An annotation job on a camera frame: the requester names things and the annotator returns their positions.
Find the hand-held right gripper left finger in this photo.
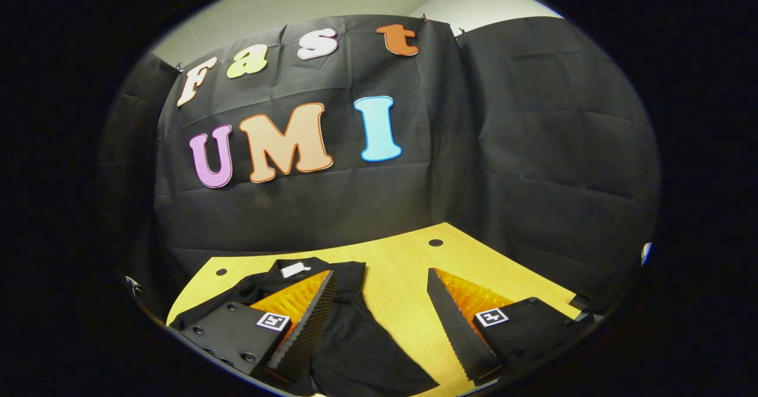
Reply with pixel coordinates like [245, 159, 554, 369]
[179, 270, 336, 385]

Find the black button shirt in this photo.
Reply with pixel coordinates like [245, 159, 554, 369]
[169, 257, 440, 397]

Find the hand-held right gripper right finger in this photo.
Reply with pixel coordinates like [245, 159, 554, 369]
[426, 268, 584, 385]

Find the black backdrop cloth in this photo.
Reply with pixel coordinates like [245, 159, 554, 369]
[98, 15, 661, 321]

